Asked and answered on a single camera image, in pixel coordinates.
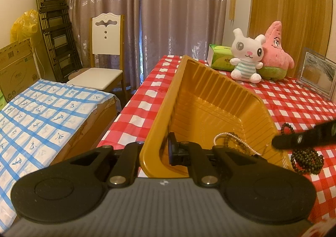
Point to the brown wooden furniture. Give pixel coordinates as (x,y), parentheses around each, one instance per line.
(97,124)

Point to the pink starfish plush toy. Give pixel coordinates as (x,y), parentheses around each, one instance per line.
(275,50)

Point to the white wooden chair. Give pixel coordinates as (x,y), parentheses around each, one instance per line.
(106,34)

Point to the yellow plastic bag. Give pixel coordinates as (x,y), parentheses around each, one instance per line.
(23,25)

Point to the yellow wall hanging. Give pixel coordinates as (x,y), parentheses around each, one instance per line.
(232,3)

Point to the blue checked cloth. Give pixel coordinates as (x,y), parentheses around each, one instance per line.
(39,121)

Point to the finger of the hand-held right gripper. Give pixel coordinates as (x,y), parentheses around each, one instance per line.
(302,139)

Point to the green tissue pack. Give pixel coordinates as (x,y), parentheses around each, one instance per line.
(219,57)

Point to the red checked tablecloth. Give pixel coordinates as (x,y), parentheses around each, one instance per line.
(288,100)

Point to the white bunny plush toy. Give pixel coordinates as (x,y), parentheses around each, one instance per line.
(245,53)

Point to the cardboard box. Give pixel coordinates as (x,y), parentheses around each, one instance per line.
(17,69)

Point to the grey patterned curtain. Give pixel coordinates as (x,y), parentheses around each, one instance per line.
(157,16)

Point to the dark folding rack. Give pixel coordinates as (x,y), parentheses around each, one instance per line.
(56,29)

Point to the yellow plastic tray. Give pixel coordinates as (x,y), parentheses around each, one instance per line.
(210,100)

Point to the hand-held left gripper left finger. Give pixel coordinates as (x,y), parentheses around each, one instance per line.
(131,153)

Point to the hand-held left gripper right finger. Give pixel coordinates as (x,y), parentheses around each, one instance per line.
(172,151)

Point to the glass photo frame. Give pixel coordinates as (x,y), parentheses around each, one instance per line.
(316,71)

